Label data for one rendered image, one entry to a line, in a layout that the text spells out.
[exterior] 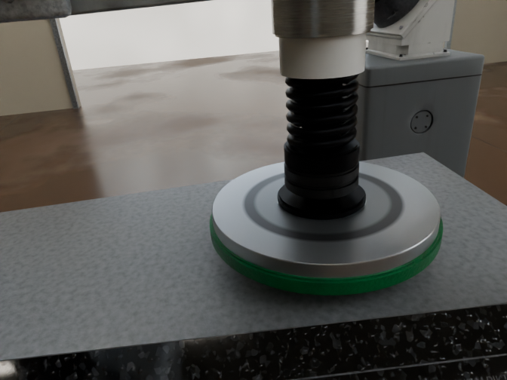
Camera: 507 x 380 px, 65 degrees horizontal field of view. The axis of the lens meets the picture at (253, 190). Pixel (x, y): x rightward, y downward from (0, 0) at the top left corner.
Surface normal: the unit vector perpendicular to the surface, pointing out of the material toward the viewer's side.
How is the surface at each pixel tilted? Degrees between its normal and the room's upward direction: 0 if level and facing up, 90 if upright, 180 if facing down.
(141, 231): 0
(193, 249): 0
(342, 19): 90
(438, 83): 90
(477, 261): 0
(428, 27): 90
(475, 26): 90
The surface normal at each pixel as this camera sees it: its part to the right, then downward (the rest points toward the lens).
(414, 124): 0.18, 0.41
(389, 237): -0.07, -0.90
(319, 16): -0.21, 0.44
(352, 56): 0.55, 0.33
